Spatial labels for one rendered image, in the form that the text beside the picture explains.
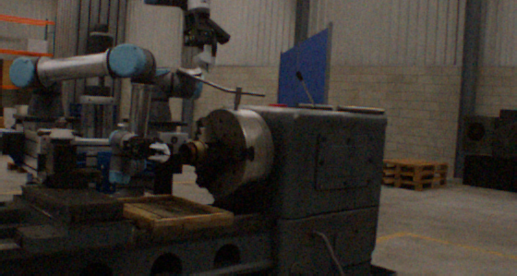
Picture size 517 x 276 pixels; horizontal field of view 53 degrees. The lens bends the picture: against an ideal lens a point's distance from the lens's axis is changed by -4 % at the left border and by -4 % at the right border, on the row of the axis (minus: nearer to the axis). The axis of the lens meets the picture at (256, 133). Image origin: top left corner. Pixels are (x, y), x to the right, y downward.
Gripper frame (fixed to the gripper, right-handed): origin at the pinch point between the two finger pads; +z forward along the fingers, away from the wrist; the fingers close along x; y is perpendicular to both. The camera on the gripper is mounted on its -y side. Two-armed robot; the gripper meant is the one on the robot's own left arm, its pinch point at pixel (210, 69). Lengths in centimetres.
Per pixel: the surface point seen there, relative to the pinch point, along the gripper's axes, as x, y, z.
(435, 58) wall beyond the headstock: -438, -987, -249
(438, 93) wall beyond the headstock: -444, -982, -169
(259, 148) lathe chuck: 2.1, -16.4, 26.5
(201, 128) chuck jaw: -14.7, -5.2, 16.8
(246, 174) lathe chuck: -1.1, -12.0, 35.1
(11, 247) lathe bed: -3, 66, 51
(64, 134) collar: -16, 45, 19
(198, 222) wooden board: -1, 10, 49
